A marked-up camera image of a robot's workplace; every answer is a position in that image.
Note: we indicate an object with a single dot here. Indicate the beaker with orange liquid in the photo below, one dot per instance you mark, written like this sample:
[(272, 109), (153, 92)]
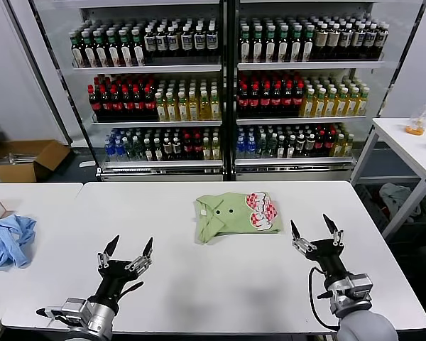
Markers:
[(415, 128)]

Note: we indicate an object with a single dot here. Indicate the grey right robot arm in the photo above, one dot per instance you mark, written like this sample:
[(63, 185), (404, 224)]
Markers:
[(362, 325)]

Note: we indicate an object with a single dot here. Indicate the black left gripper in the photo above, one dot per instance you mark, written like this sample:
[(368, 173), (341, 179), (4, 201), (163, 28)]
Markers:
[(115, 277)]

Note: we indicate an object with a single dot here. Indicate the open cardboard box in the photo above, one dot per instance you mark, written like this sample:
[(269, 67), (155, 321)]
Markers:
[(21, 170)]

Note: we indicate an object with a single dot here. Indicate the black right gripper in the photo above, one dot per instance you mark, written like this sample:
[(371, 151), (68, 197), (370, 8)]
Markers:
[(328, 255)]

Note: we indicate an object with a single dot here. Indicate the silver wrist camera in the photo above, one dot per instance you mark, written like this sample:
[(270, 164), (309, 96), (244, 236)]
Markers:
[(360, 289), (76, 309)]

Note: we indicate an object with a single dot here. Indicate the grey crumpled cloth pile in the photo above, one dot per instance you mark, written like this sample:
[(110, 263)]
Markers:
[(397, 197)]

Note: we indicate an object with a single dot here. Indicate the crumpled light blue cloth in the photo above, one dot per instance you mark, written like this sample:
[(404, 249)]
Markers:
[(7, 241)]

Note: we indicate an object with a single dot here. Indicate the white side table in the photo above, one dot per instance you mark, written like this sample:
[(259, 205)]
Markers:
[(404, 142)]

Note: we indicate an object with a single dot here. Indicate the glass door beverage cabinet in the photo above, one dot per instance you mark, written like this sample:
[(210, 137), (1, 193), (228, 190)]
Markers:
[(156, 167)]

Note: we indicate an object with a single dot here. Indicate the light green polo shirt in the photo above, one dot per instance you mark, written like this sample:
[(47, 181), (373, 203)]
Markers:
[(230, 220)]

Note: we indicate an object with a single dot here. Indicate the white paper scrap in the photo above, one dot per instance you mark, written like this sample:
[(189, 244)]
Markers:
[(87, 164)]

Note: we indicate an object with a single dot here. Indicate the metal shelf with bottled drinks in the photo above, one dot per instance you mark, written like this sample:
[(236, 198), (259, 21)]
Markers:
[(294, 167)]

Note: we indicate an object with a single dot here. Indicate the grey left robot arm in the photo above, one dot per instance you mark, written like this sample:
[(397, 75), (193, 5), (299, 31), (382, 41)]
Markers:
[(101, 319)]

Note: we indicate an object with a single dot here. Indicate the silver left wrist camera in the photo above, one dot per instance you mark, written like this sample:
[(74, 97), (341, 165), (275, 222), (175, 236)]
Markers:
[(76, 309)]

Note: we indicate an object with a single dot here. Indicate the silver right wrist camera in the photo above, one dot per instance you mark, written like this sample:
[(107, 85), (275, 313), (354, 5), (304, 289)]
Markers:
[(360, 289)]

